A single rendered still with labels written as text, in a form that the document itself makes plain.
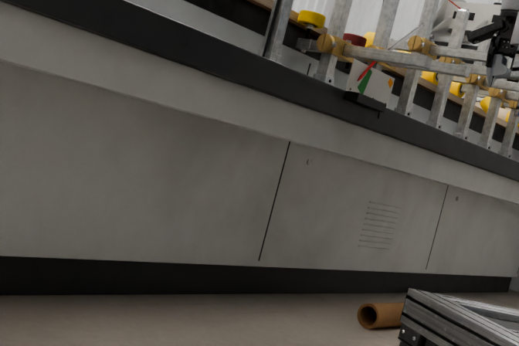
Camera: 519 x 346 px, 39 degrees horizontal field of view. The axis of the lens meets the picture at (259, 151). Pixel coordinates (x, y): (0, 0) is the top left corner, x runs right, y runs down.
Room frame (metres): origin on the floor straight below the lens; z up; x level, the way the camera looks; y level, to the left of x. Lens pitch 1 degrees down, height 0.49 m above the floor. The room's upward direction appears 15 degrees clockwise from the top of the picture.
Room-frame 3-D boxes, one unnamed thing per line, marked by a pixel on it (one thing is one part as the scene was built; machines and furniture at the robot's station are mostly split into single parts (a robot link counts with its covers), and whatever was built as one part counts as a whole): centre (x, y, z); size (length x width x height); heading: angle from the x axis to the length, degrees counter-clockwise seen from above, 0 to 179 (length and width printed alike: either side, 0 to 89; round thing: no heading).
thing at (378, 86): (2.26, -0.28, 0.75); 0.26 x 0.01 x 0.10; 141
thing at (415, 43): (2.51, -0.45, 0.95); 0.14 x 0.06 x 0.05; 141
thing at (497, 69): (2.08, -0.59, 0.86); 0.06 x 0.03 x 0.09; 52
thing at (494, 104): (3.08, -0.90, 0.92); 0.04 x 0.04 x 0.48; 51
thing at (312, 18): (2.21, -0.05, 0.85); 0.08 x 0.08 x 0.11
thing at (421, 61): (2.09, -0.21, 0.81); 0.44 x 0.03 x 0.04; 51
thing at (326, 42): (2.12, -0.14, 0.81); 0.14 x 0.06 x 0.05; 141
